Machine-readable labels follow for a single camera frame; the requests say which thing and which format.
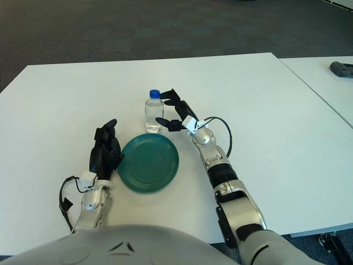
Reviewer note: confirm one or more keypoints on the grey handheld controller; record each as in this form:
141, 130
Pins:
342, 69

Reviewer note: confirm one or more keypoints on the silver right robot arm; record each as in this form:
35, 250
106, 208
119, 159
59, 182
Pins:
223, 174

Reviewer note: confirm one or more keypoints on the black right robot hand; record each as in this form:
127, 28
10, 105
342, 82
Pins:
184, 110

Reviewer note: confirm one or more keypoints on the grey robot torso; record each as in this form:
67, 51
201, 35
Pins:
110, 245

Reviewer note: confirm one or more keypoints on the clear bottle with blue cap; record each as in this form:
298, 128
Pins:
154, 113

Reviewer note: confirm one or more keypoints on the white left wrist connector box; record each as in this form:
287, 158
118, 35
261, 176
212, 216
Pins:
88, 178

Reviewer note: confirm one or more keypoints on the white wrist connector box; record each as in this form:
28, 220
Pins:
191, 124
88, 178

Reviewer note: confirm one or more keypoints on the black table leg with caster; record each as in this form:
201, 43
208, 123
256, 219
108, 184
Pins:
335, 247

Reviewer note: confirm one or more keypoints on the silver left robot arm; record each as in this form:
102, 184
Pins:
92, 201

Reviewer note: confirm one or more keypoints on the white right wrist connector box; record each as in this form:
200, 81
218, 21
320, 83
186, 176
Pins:
191, 124

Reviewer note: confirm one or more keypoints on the green round plate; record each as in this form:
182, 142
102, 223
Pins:
149, 163

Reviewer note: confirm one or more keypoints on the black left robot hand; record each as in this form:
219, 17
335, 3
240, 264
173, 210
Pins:
103, 160

